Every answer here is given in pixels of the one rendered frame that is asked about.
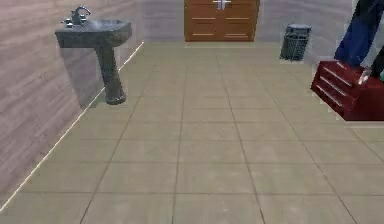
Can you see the dark metal sink faucet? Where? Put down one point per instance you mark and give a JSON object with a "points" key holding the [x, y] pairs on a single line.
{"points": [[78, 16]]}

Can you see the red chest of drawers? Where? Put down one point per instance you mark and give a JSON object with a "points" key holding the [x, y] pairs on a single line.
{"points": [[350, 93]]}

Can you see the dark grey pedestal sink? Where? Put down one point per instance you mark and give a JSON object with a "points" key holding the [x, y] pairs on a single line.
{"points": [[100, 33]]}

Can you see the brown wooden door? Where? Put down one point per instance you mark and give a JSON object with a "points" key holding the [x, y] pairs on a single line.
{"points": [[221, 23]]}

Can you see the blue hanging towel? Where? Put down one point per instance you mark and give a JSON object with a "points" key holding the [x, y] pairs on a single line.
{"points": [[358, 36]]}

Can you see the dark grey mesh trash can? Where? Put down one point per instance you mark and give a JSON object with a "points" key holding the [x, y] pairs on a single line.
{"points": [[295, 43]]}

